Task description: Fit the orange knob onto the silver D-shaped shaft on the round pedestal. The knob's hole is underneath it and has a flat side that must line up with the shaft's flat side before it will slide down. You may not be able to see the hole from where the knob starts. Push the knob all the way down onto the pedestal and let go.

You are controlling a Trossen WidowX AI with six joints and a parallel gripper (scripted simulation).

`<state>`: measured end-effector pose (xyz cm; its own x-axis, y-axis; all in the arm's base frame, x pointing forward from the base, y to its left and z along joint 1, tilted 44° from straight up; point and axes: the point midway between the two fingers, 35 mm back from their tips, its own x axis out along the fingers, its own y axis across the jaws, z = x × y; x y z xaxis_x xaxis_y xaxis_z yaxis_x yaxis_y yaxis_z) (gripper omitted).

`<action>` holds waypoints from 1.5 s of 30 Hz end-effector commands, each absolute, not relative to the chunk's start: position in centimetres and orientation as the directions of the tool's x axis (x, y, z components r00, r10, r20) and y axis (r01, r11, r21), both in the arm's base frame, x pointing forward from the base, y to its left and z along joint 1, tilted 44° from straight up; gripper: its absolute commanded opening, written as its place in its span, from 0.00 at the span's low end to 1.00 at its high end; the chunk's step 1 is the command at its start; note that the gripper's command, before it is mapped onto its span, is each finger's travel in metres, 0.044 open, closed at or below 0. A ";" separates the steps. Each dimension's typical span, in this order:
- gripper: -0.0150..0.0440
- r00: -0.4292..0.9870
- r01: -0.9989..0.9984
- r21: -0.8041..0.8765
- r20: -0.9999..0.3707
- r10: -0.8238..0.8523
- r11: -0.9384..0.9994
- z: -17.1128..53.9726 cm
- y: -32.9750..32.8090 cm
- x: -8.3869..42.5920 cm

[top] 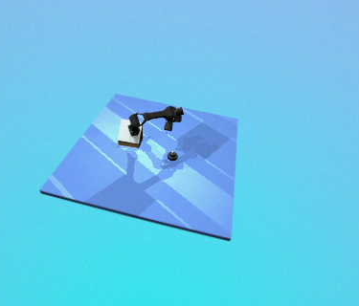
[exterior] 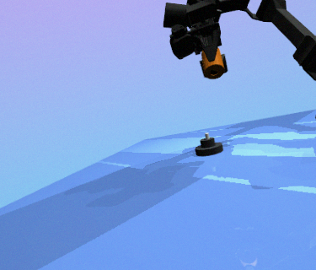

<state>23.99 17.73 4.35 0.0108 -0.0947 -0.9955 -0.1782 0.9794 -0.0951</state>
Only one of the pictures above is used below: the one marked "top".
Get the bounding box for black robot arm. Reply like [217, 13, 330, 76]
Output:
[127, 106, 184, 136]

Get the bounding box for grey round pedestal with silver shaft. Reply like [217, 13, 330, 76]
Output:
[168, 151, 178, 161]

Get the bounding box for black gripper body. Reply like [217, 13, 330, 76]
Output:
[164, 119, 173, 131]

